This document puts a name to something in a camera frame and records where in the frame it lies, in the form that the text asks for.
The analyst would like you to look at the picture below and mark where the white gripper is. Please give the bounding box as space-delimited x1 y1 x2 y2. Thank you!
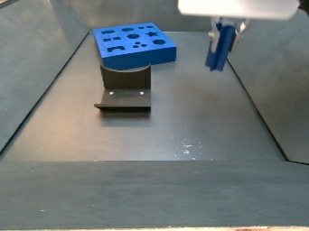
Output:
178 0 300 49

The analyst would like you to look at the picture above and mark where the blue star-shaped block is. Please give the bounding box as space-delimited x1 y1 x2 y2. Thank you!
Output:
205 22 236 71

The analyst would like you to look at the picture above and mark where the blue board with shaped holes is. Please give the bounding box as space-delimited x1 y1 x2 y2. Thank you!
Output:
93 23 177 70

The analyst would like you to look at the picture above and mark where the black curved holder stand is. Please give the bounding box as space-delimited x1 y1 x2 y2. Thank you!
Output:
94 66 151 111

